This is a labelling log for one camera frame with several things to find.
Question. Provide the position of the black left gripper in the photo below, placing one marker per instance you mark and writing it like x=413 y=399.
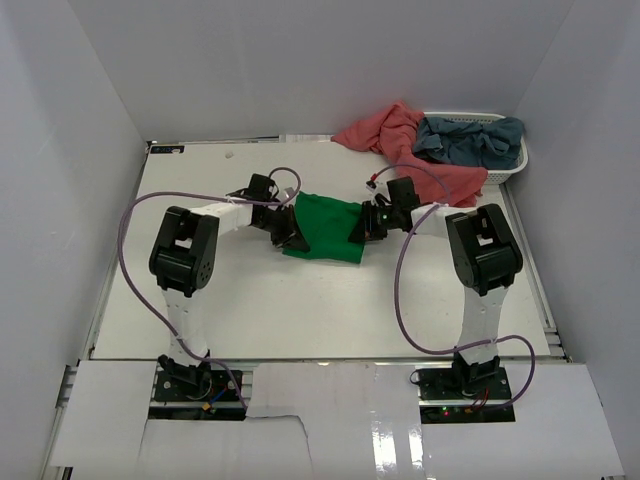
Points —
x=297 y=242

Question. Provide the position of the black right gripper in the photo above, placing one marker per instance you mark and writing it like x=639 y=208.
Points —
x=365 y=229

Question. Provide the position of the green t shirt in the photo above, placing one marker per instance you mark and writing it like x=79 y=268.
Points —
x=326 y=224

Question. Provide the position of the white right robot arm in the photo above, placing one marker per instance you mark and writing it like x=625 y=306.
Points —
x=485 y=255

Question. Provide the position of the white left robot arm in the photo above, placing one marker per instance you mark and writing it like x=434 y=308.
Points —
x=183 y=255

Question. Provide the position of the salmon pink t shirt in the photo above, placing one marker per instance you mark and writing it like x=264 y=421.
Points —
x=391 y=133

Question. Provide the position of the white plastic laundry basket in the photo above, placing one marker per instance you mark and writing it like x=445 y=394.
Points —
x=500 y=150

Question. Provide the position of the dark blue t shirt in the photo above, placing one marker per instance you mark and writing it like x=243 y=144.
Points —
x=470 y=140

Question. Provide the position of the black label sticker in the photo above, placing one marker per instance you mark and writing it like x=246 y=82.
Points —
x=166 y=149

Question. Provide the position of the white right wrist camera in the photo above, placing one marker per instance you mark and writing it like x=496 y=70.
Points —
x=371 y=185

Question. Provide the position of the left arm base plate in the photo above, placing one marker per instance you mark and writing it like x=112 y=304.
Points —
x=195 y=393

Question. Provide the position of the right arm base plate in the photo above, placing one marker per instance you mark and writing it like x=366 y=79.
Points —
x=444 y=402

